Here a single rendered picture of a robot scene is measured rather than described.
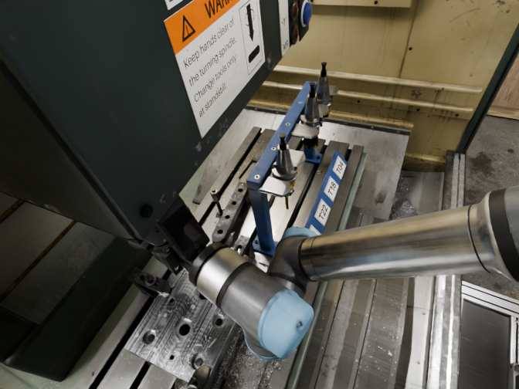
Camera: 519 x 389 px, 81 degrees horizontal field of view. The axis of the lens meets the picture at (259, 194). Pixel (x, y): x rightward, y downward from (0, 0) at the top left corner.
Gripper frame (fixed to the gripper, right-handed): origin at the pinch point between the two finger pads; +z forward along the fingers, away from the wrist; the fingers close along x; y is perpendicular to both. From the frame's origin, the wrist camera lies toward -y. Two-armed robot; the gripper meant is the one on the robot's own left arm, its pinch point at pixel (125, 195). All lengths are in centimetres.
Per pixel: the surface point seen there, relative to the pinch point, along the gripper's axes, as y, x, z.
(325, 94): 15, 64, -2
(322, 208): 44, 47, -15
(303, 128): 18, 50, -4
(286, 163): 13.2, 32.3, -10.2
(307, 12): -19.9, 33.1, -13.4
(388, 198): 65, 81, -28
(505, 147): 134, 241, -71
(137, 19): -31.1, 1.6, -20.0
